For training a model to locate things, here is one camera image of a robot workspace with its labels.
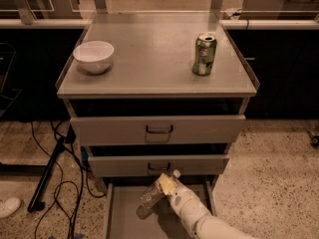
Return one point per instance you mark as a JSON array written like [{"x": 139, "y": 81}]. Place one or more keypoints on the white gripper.
[{"x": 177, "y": 197}]

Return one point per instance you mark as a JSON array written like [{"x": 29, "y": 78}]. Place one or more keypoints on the clear plastic water bottle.
[{"x": 152, "y": 195}]

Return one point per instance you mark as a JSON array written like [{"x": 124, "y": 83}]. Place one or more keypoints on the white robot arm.
[{"x": 211, "y": 227}]

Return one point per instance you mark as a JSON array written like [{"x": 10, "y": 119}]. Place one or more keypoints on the grey bottom drawer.
[{"x": 122, "y": 221}]

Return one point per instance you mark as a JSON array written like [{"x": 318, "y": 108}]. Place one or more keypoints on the grey drawer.
[
  {"x": 122, "y": 221},
  {"x": 126, "y": 166},
  {"x": 157, "y": 130}
]

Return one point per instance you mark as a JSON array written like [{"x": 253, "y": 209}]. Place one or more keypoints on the grey top drawer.
[{"x": 157, "y": 130}]

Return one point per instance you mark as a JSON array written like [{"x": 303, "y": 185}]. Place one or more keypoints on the grey middle drawer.
[{"x": 126, "y": 166}]

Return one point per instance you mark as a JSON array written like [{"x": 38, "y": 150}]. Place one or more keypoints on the grey drawer cabinet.
[{"x": 151, "y": 76}]

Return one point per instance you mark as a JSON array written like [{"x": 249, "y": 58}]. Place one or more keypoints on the black floor bar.
[{"x": 35, "y": 203}]

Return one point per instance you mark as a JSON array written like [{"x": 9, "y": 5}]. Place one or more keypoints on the green soda can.
[{"x": 205, "y": 48}]

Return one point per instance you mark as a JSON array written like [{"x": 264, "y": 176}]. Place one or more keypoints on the white ceramic bowl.
[{"x": 95, "y": 56}]

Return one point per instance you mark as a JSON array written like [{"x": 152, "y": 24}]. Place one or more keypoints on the black caster wheel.
[{"x": 314, "y": 139}]

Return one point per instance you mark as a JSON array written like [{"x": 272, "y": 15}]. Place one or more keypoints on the white shoe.
[{"x": 9, "y": 206}]

